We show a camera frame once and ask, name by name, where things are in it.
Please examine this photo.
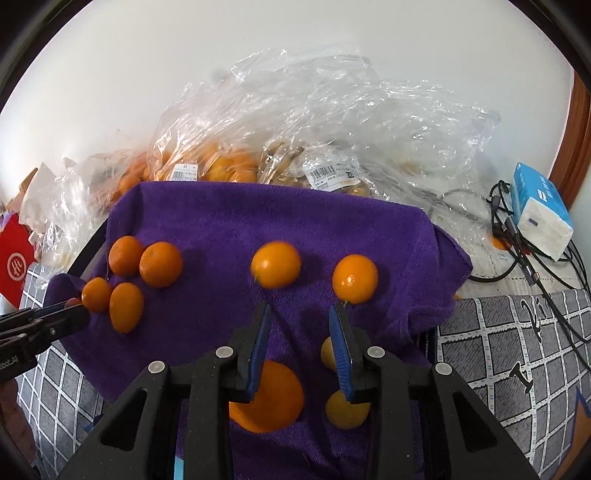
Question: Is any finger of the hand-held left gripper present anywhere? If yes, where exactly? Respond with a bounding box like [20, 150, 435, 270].
[28, 305, 90, 352]
[0, 301, 70, 330]

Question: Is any brown cardboard box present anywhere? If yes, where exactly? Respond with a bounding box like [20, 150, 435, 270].
[18, 168, 40, 204]

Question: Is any purple towel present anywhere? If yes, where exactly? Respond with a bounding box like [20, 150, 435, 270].
[44, 181, 474, 480]

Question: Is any blue white tissue pack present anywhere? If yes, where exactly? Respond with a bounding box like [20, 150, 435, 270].
[512, 162, 574, 261]

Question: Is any yellow round fruit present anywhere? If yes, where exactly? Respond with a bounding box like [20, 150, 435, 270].
[325, 390, 371, 430]

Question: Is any wooden door frame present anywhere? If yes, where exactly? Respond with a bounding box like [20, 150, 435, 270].
[547, 65, 591, 208]

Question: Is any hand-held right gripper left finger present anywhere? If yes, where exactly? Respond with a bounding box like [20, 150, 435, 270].
[58, 300, 273, 480]

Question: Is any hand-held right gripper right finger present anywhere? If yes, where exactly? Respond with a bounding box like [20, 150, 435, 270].
[328, 301, 541, 480]

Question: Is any red box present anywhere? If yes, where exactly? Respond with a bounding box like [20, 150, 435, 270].
[0, 217, 40, 310]

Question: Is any yellow-green round fruit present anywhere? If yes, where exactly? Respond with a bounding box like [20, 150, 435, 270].
[320, 337, 340, 371]

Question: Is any crumpled clear plastic bag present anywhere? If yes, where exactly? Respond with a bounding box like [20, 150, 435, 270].
[369, 78, 504, 217]

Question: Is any oval small orange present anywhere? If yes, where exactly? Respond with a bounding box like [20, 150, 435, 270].
[109, 282, 145, 334]

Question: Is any large orange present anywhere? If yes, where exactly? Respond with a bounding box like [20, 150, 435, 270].
[228, 361, 305, 433]

